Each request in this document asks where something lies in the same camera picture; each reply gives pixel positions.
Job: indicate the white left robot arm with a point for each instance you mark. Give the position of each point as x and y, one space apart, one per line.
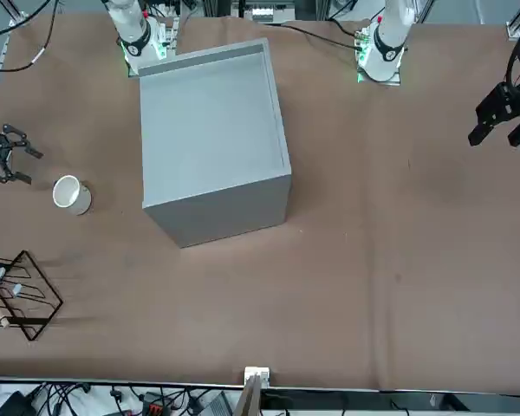
390 39

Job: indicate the gray steel drawer cabinet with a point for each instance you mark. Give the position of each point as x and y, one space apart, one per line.
208 130

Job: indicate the large black power brick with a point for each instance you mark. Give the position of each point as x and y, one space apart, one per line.
13 405

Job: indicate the red and black device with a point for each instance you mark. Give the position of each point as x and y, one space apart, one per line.
154 408

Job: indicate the dark ribbed power adapter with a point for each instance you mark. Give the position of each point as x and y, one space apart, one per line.
219 405

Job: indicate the small white socket box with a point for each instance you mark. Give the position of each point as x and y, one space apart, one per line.
260 373

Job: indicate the aluminium profile bracket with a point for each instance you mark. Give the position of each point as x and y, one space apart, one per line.
515 28

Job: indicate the slotted aluminium edge rail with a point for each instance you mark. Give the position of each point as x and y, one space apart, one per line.
0 60

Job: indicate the aluminium profile post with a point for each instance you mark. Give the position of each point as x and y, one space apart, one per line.
247 403

